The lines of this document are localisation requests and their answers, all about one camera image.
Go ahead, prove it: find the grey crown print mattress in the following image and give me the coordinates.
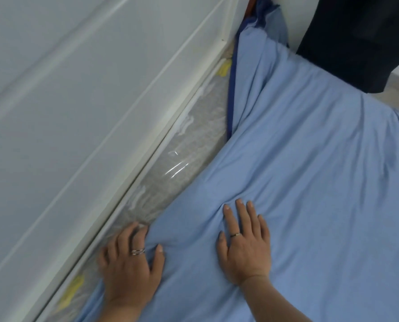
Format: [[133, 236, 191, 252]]
[[35, 47, 235, 322]]

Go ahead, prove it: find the person's right forearm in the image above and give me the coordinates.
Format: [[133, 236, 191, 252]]
[[238, 274, 313, 322]]

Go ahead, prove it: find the light blue sheet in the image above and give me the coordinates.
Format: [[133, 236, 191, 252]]
[[73, 0, 399, 322]]

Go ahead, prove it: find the person's right hand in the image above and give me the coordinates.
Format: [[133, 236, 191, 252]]
[[216, 199, 271, 286]]

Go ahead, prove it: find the white wooden bed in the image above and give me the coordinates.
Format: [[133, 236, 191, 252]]
[[0, 0, 259, 322]]

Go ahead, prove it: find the person's left hand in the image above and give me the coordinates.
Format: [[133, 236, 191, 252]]
[[98, 221, 165, 312]]

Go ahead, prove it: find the person's left forearm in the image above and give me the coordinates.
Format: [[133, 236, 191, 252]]
[[97, 303, 146, 322]]

